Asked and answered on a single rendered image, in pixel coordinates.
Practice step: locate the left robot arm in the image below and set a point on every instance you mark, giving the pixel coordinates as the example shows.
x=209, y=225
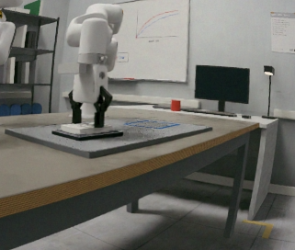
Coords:
x=93, y=42

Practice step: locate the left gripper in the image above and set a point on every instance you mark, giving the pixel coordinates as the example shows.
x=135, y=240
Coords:
x=92, y=88

